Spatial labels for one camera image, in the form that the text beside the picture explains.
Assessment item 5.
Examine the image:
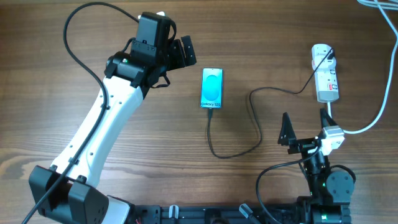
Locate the black left camera cable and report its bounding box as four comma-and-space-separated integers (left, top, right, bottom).
21, 1, 141, 224

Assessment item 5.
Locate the teal screen smartphone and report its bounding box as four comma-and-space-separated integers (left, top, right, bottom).
200, 68, 223, 109

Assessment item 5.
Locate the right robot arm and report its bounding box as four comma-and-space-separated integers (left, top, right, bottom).
278, 109, 356, 223

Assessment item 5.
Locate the white power strip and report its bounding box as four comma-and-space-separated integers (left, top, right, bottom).
312, 44, 340, 103

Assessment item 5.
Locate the black charger cable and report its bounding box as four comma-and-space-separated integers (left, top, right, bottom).
206, 47, 336, 159

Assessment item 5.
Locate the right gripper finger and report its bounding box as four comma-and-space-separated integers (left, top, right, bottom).
277, 112, 297, 146
320, 108, 336, 128

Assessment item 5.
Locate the black right camera cable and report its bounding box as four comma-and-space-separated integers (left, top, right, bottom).
255, 146, 321, 224

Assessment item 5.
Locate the black camera cable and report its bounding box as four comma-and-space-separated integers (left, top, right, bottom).
255, 146, 321, 224
21, 1, 141, 224

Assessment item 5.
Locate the white power strip cord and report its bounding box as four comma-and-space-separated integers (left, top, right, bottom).
326, 0, 398, 135

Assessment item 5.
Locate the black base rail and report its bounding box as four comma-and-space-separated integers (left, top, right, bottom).
124, 203, 352, 224

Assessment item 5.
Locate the white cables top corner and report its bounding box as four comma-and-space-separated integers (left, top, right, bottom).
356, 0, 398, 11

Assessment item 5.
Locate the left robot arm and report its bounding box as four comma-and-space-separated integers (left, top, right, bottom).
29, 12, 196, 223

